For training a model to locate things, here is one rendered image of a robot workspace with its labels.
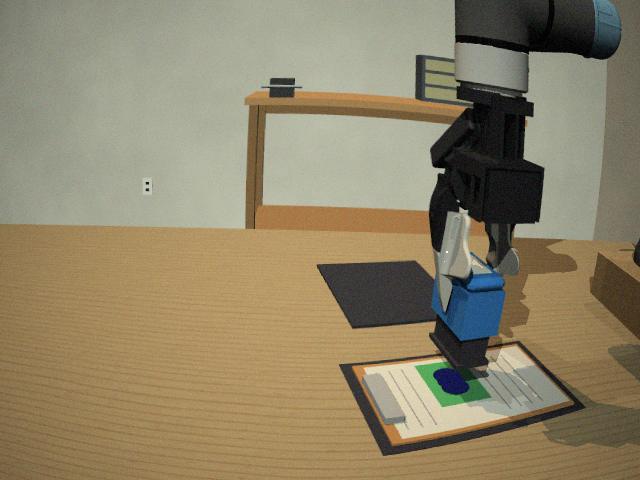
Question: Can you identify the dark blue ink blot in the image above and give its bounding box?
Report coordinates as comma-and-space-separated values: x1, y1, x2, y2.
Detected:
433, 368, 461, 382
441, 382, 469, 394
437, 376, 465, 388

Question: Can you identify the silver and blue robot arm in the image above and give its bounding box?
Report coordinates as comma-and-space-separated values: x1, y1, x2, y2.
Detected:
430, 0, 622, 169

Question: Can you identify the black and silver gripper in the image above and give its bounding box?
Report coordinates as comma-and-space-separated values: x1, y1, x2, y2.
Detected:
429, 86, 545, 312

